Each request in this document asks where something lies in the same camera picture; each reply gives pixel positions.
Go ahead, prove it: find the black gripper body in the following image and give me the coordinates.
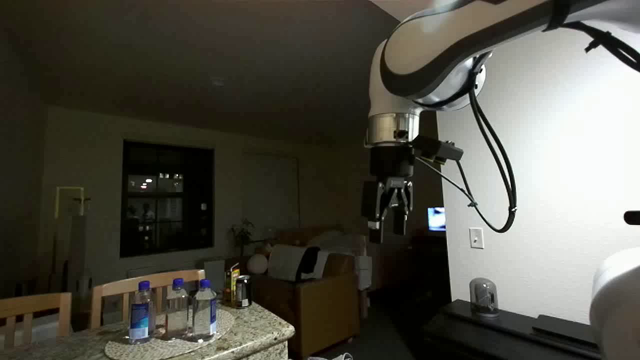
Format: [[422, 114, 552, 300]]
[[369, 143, 418, 185]]

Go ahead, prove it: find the lit blue screen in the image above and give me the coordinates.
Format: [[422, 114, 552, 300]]
[[426, 205, 449, 233]]

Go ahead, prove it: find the white cushion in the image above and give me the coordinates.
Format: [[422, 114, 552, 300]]
[[267, 241, 308, 282]]

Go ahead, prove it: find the glass jar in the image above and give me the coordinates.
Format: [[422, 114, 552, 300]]
[[468, 275, 500, 317]]

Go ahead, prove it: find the brown wooden cabinet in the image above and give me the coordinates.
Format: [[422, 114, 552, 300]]
[[255, 267, 364, 357]]

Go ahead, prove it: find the white round lamp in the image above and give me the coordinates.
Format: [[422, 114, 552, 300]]
[[247, 252, 270, 275]]

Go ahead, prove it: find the house plant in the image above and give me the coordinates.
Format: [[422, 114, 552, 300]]
[[229, 218, 259, 258]]

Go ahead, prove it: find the black stove top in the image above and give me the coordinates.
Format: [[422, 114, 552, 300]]
[[420, 297, 607, 360]]

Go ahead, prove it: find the small yellow carton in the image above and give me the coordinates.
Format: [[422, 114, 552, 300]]
[[227, 261, 252, 307]]

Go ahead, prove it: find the clear water bottle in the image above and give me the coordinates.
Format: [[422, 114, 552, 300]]
[[165, 275, 194, 340], [192, 278, 220, 341]]

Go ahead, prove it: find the dark window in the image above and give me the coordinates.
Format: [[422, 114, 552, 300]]
[[118, 138, 216, 260]]

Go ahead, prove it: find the water bottle with blue label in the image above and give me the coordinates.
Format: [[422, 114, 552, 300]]
[[128, 278, 157, 343]]

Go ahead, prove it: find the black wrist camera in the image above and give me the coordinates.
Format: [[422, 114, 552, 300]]
[[412, 136, 467, 164]]

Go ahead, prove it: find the white wall light switch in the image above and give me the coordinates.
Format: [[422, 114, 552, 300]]
[[468, 225, 486, 252]]

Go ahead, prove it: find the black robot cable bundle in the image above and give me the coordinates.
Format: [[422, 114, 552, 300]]
[[412, 18, 640, 236]]

